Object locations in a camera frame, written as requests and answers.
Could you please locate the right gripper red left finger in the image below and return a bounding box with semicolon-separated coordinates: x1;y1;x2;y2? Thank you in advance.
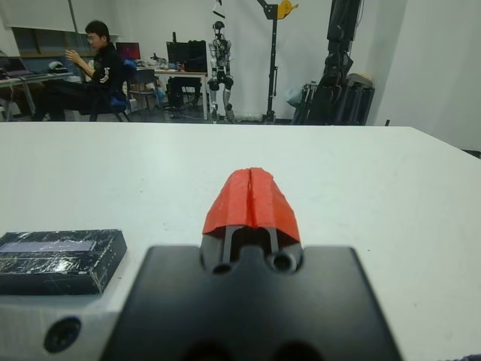
200;168;252;275

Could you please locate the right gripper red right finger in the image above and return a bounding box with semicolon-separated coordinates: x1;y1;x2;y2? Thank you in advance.
250;166;304;275

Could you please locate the grey plastic bag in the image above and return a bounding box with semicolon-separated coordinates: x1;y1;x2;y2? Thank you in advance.
286;85;310;107

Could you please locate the black chair under desk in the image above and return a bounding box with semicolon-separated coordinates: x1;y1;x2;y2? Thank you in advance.
166;76;203;111

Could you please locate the black equipment bags heap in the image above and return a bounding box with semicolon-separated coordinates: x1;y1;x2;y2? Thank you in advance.
292;0;377;126

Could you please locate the black gantry stand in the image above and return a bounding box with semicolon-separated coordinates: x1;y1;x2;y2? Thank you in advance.
256;0;282;126

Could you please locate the white desk wooden top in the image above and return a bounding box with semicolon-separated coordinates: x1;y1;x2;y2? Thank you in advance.
153;68;210;121

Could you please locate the blue office chair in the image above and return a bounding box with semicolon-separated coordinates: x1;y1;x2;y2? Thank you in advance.
89;59;133;123

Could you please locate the large black monitor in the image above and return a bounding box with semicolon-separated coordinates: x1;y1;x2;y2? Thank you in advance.
166;39;208;73

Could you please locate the silver black humanoid robot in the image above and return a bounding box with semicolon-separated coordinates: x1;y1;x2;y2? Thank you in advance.
206;20;238;124

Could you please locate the seated person in black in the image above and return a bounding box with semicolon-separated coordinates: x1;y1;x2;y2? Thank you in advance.
32;20;131;122

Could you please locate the monitor with red screen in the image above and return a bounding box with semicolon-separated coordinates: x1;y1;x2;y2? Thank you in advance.
115;41;141;61

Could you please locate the long white desk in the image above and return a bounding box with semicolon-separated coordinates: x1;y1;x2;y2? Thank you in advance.
0;71;74;121

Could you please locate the black laptop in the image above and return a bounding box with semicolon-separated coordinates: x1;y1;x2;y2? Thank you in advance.
0;56;32;80

